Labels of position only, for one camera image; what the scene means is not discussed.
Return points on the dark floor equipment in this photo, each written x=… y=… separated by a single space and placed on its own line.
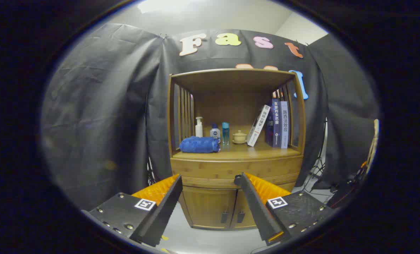
x=347 y=190

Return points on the beige lidded teacup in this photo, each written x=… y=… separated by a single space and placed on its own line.
x=239 y=137

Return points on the white pump bottle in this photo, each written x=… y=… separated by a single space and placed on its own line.
x=199 y=130

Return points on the clear blue bottle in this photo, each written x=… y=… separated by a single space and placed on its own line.
x=225 y=134

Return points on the wooden cabinet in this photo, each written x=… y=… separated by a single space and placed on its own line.
x=231 y=106

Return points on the light wooden pole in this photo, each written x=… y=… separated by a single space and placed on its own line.
x=375 y=141

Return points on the black backdrop cloth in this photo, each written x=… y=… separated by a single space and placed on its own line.
x=100 y=106

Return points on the dark blue book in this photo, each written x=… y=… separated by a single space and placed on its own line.
x=275 y=123

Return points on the wooden countertop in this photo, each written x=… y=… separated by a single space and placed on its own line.
x=259 y=151

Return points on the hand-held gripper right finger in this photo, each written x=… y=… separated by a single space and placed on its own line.
x=255 y=208

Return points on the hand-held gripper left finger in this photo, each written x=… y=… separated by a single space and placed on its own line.
x=164 y=215

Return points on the white book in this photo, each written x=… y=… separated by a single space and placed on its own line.
x=258 y=127

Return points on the black tripod stand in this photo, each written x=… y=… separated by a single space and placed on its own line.
x=318 y=165

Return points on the rolled blue towel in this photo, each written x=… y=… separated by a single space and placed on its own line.
x=197 y=144

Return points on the pale lilac book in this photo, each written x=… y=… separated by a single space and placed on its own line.
x=284 y=123

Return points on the white bottle with blue cap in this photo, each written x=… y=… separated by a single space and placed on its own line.
x=215 y=133

